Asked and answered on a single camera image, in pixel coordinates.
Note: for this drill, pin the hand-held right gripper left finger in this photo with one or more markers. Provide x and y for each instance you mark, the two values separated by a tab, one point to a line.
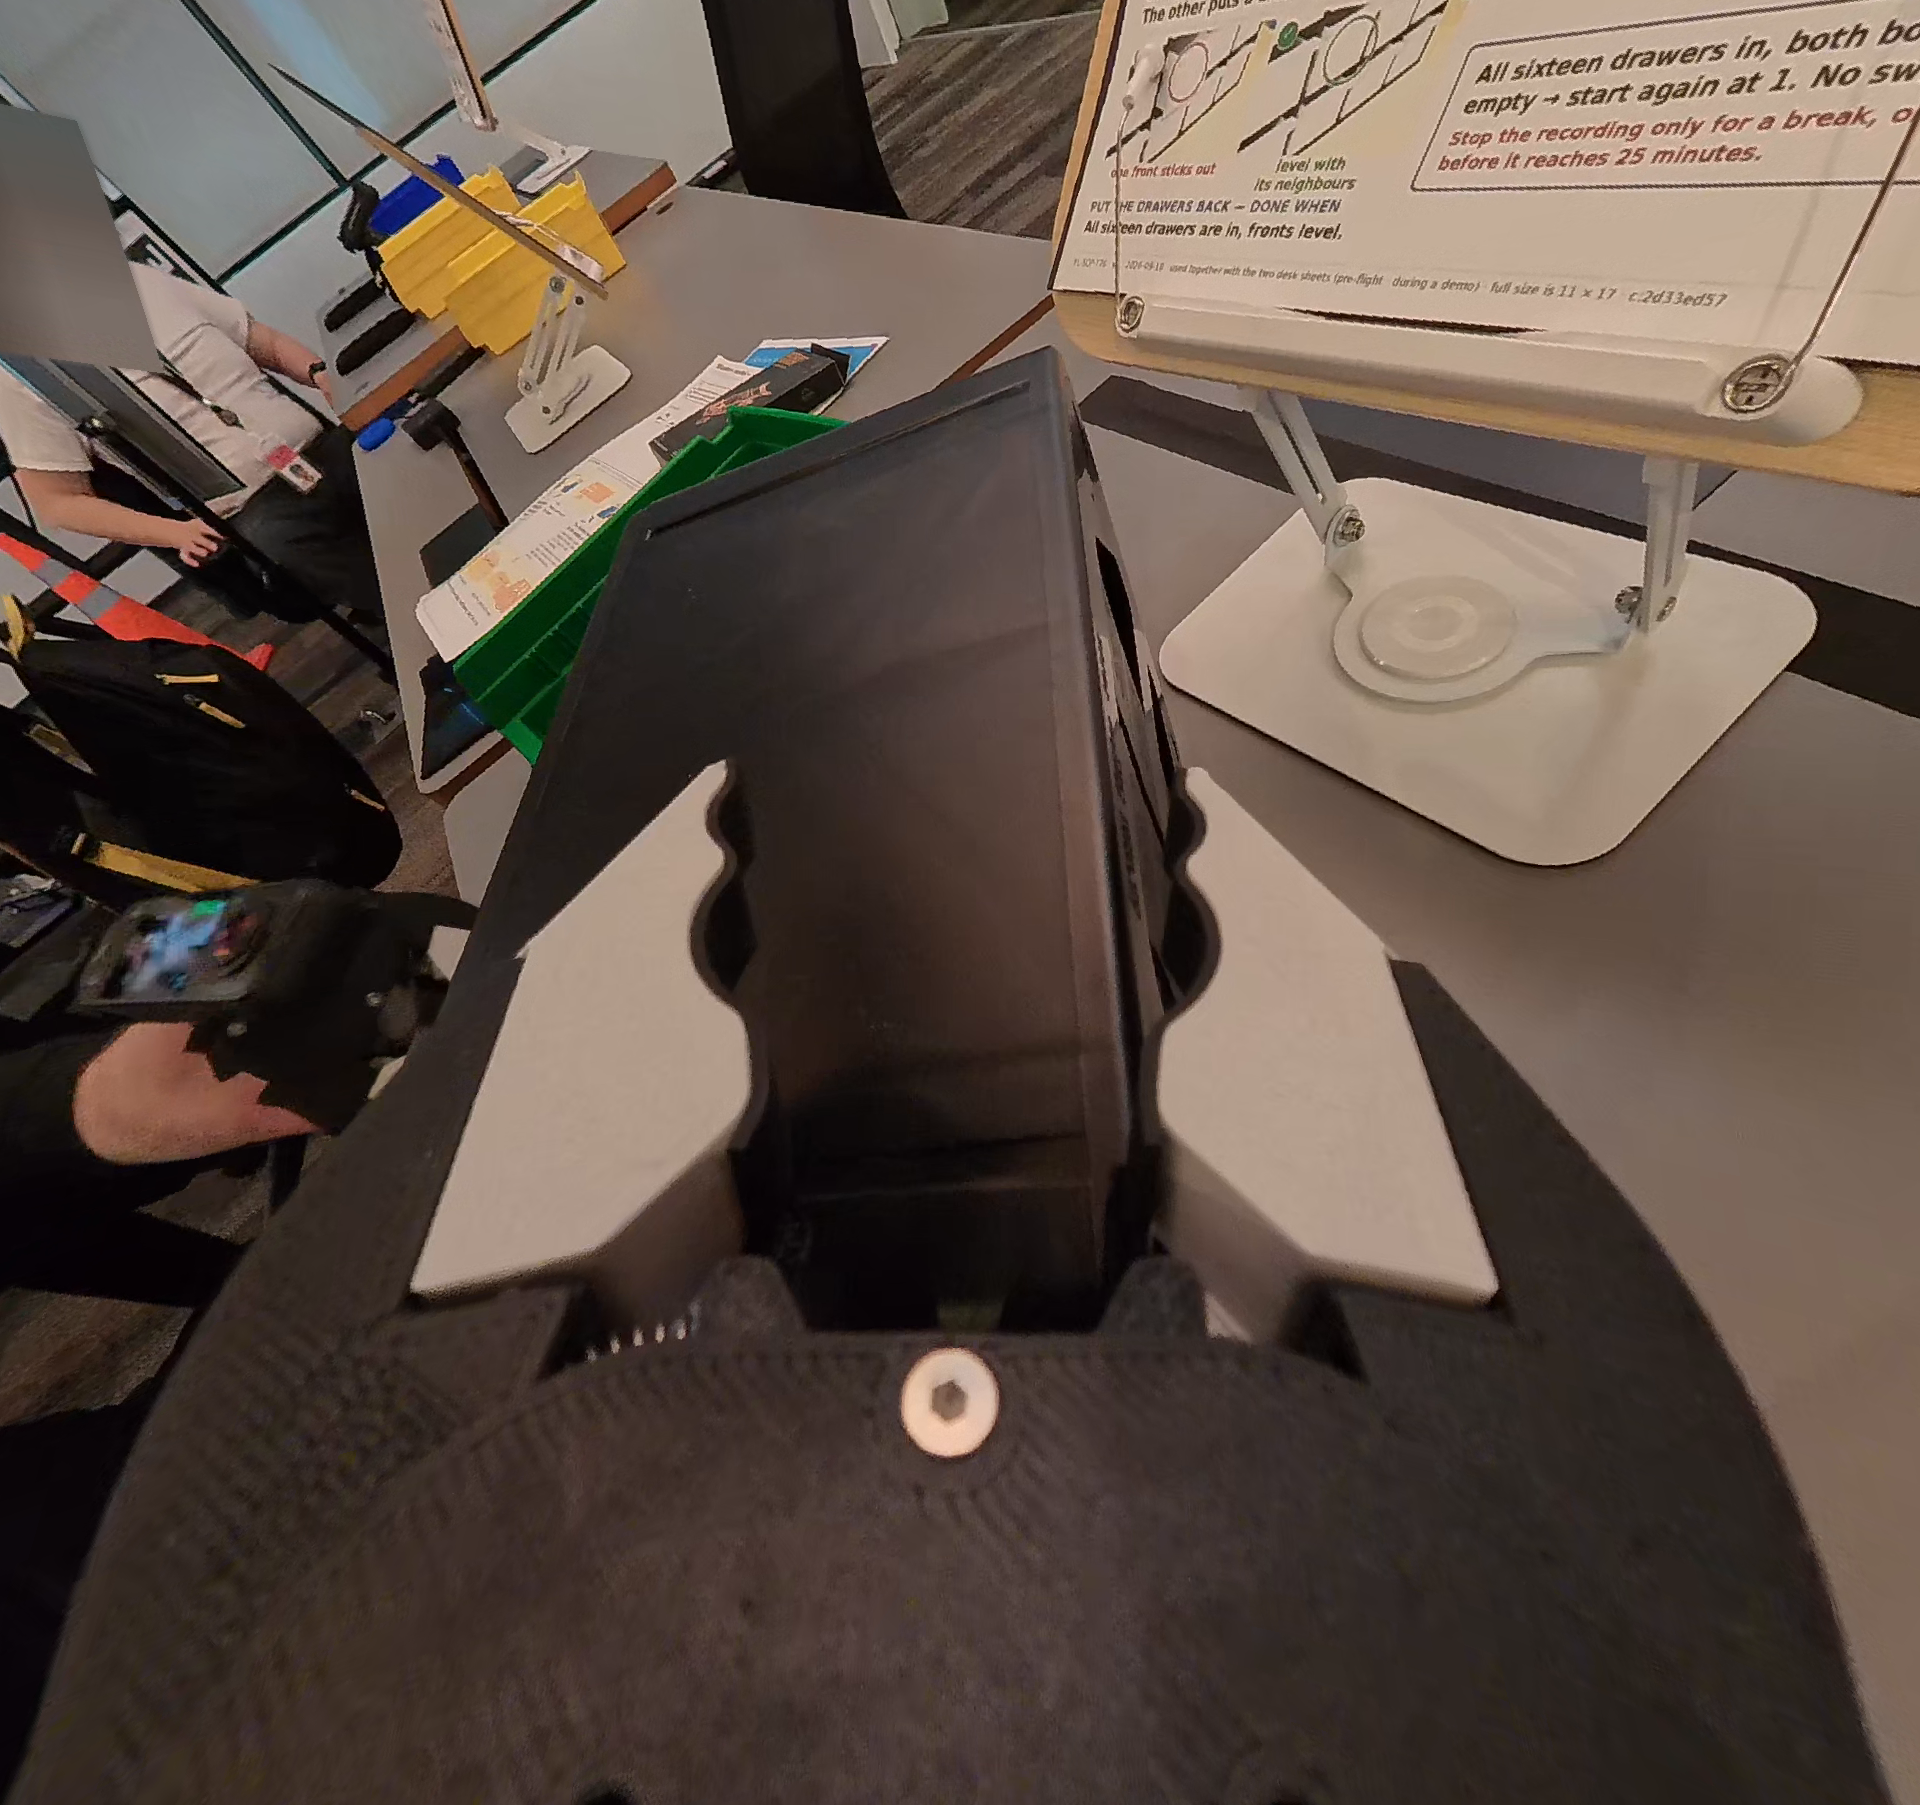
601	1055

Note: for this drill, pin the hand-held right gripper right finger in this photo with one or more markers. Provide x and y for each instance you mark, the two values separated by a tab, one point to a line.
1319	1086

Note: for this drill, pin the green plastic bin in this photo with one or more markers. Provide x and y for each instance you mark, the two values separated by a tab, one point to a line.
519	666

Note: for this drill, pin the black drawer cabinet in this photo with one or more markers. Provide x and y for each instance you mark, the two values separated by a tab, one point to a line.
931	666

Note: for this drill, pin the person's left forearm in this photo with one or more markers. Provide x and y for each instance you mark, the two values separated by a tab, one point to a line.
62	1204

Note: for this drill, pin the person's left hand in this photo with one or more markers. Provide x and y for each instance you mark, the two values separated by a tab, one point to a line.
180	1101

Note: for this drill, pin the black backpack yellow trim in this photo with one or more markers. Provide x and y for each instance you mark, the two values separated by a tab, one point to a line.
165	740

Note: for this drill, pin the orange striped cloth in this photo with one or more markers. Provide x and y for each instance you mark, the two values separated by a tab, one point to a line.
136	606

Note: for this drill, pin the white instruction leaflet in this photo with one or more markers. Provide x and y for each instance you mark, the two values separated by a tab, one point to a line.
511	574

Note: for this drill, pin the black rubber mallet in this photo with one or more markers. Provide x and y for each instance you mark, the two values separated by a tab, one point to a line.
436	424

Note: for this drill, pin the document stand with white base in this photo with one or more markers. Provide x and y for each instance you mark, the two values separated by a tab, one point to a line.
580	401

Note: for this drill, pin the black oblong pad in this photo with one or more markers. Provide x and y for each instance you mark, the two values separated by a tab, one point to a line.
370	326

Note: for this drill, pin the small black box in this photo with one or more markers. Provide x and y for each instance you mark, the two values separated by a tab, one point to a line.
743	410

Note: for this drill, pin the stack of yellow bins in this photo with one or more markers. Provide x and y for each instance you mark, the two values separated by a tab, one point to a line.
497	268

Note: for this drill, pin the blue printed leaflet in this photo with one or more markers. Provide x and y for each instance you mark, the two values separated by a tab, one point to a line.
856	358

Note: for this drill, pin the black hand tool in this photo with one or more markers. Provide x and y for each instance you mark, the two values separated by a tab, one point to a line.
360	215

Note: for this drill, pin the blue plastic bin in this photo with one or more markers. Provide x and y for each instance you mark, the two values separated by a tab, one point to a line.
422	186

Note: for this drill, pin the printed instruction sheet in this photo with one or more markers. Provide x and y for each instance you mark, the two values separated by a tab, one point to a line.
1576	245

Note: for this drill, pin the white tablet stand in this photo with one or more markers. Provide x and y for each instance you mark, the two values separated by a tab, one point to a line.
451	19

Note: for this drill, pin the black pillar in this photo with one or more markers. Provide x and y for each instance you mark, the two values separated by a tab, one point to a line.
781	35

